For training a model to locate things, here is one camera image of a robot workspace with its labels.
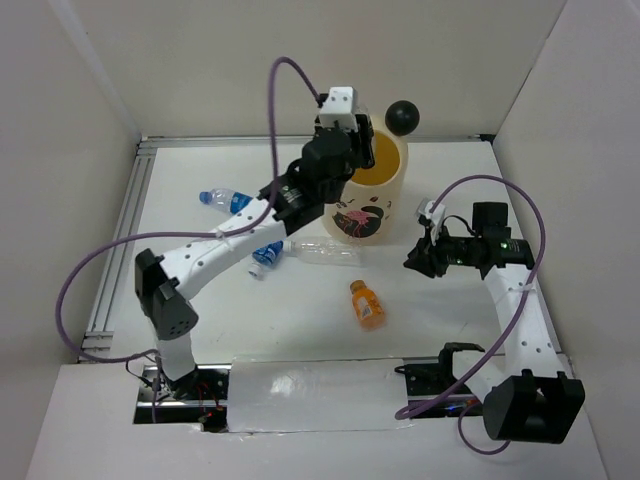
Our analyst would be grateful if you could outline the orange juice bottle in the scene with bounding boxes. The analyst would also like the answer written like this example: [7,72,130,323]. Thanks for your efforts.
[349,280,386,331]

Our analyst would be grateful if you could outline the clear plastic bottle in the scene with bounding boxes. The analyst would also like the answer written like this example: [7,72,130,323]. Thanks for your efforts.
[283,237,363,267]

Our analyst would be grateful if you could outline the crushed blue label bottle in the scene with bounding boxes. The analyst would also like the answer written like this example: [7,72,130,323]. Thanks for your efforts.
[248,241,284,280]

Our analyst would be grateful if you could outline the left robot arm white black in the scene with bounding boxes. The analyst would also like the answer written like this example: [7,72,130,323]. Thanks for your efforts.
[134,113,375,399]

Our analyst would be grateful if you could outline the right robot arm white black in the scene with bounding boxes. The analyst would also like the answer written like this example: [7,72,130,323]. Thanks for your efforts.
[404,200,585,444]

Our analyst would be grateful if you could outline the cream bin with black ears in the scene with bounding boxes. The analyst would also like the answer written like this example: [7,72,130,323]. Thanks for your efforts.
[322,100,420,246]

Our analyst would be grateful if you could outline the white taped front panel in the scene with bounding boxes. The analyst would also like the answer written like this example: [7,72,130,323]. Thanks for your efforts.
[227,359,412,433]

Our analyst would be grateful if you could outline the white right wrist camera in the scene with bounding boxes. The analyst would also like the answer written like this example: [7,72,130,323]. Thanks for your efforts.
[416,198,446,244]

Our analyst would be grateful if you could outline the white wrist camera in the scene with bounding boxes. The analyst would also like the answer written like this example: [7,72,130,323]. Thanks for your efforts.
[416,198,446,244]
[318,86,358,132]

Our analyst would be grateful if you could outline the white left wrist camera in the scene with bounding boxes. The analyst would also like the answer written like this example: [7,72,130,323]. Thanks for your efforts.
[318,86,358,132]

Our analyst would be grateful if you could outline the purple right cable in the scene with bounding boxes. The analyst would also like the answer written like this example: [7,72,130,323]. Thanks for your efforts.
[394,174,546,455]

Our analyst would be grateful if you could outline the purple cable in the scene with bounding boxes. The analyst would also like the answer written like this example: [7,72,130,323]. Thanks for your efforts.
[394,174,546,455]
[54,56,326,424]

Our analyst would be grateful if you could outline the aluminium frame rail back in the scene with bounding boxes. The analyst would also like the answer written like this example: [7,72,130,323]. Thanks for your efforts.
[139,134,496,149]

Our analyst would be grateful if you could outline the aluminium frame rail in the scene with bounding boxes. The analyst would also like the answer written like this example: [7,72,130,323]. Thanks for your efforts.
[79,142,159,359]
[139,134,496,149]

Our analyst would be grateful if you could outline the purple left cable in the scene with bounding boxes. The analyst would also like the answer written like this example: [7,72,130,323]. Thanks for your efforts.
[54,56,326,424]

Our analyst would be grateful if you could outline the aluminium frame rail left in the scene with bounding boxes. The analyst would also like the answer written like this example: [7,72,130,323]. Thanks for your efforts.
[79,142,159,359]

